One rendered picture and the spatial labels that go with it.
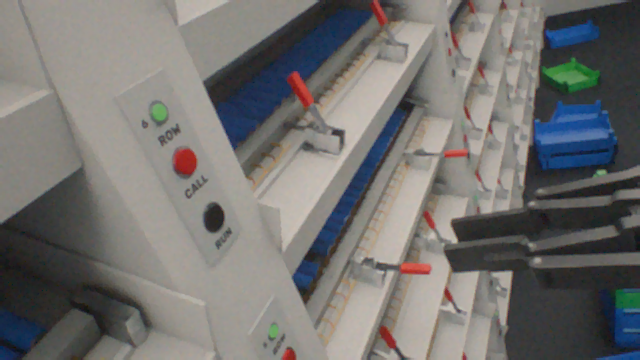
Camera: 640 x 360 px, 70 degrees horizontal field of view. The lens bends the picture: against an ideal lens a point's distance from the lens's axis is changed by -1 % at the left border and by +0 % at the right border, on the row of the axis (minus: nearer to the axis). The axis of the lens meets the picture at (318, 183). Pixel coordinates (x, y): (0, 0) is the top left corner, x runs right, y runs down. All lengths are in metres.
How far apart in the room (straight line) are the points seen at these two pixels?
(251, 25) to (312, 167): 0.16
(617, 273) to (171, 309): 0.30
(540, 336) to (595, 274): 1.27
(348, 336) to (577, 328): 1.20
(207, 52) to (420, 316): 0.58
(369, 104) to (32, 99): 0.42
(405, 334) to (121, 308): 0.52
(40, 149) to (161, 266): 0.09
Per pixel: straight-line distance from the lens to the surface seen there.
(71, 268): 0.37
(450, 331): 1.02
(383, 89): 0.63
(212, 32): 0.35
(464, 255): 0.44
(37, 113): 0.25
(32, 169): 0.26
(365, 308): 0.57
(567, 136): 2.46
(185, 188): 0.30
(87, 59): 0.27
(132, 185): 0.27
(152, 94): 0.29
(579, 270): 0.39
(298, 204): 0.43
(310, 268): 0.58
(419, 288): 0.84
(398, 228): 0.67
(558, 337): 1.66
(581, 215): 0.45
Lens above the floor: 1.28
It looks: 28 degrees down
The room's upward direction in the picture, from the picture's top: 20 degrees counter-clockwise
